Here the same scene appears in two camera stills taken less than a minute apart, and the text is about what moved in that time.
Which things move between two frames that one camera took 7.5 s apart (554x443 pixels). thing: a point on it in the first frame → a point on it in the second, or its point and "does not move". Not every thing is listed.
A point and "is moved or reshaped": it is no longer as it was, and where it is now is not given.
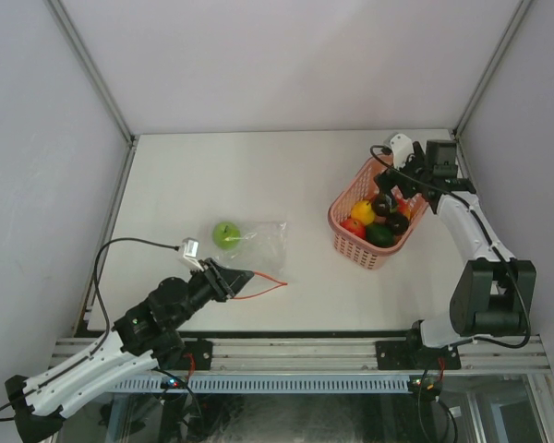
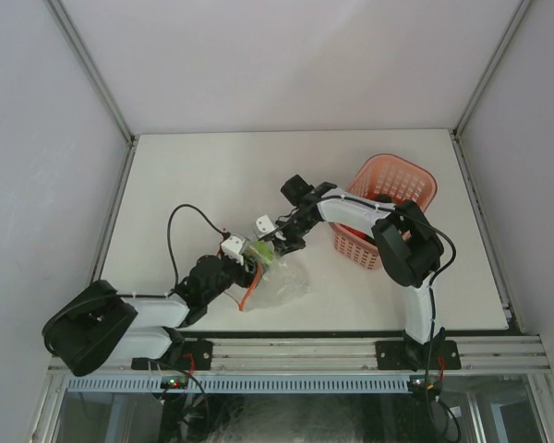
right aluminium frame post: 521,11 does not move
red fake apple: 355,226 does not move
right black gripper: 393,177 → 283,242
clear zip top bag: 262,248 is moved or reshaped
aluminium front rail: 309,355 does not move
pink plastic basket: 362,186 does not move
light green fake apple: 226,234 → 260,251
